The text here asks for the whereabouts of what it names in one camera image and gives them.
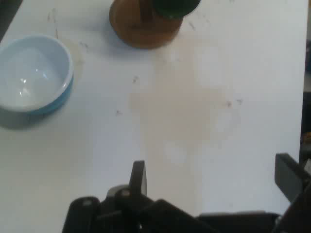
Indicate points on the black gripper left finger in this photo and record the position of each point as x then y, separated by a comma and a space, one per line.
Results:
137, 179

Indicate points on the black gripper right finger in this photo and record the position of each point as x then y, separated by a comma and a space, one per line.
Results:
288, 177

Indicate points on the light blue ceramic bowl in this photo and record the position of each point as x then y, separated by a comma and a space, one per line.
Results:
31, 72

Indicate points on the wooden mug tree stand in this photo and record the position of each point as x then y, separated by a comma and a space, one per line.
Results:
143, 29

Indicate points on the green ceramic mug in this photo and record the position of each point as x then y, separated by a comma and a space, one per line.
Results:
177, 8

